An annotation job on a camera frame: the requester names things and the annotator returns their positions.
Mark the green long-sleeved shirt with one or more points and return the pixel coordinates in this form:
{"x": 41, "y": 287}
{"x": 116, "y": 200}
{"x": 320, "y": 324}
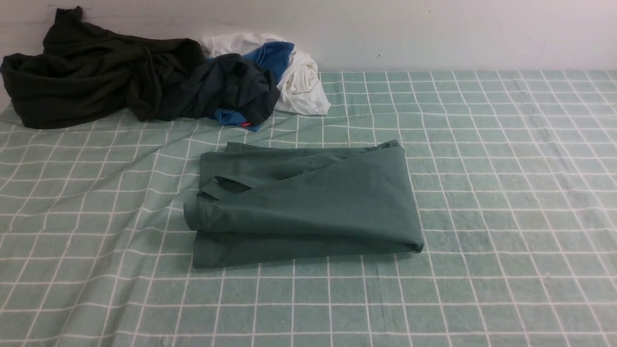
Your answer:
{"x": 260, "y": 204}

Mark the white crumpled garment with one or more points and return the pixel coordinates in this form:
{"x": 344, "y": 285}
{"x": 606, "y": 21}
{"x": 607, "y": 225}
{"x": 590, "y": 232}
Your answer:
{"x": 300, "y": 86}

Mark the dark grey crumpled garment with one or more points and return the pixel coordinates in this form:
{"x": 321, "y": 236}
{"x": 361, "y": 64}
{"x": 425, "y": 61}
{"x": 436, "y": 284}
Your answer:
{"x": 228, "y": 88}

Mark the blue crumpled garment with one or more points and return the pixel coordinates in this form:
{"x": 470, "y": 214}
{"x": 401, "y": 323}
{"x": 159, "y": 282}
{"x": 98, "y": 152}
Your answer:
{"x": 272, "y": 58}

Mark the green checkered tablecloth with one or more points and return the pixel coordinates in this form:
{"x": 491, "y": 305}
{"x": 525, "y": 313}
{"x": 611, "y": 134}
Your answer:
{"x": 514, "y": 176}

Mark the dark olive crumpled garment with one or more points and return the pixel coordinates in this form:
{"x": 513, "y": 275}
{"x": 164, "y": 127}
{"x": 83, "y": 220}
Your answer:
{"x": 86, "y": 73}

